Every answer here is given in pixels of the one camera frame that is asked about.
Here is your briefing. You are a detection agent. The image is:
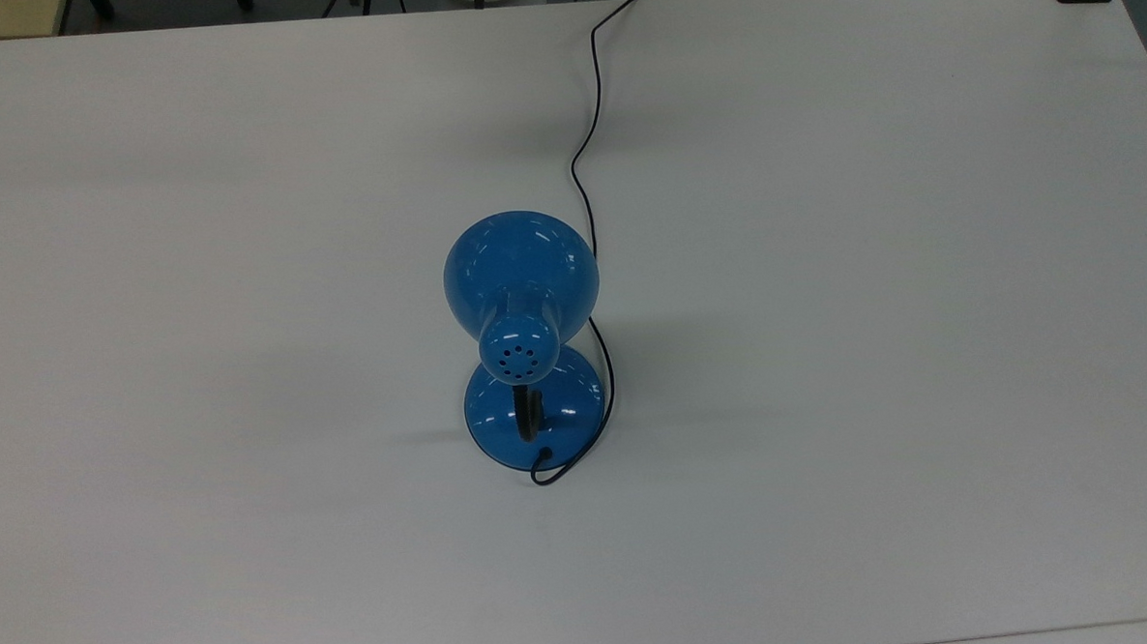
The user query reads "blue desk lamp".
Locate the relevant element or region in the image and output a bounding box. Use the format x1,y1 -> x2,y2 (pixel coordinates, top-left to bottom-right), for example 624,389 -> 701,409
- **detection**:
440,207 -> 608,473

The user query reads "black lamp power cable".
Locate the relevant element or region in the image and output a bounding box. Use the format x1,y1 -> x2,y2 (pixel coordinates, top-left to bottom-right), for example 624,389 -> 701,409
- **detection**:
509,0 -> 676,488

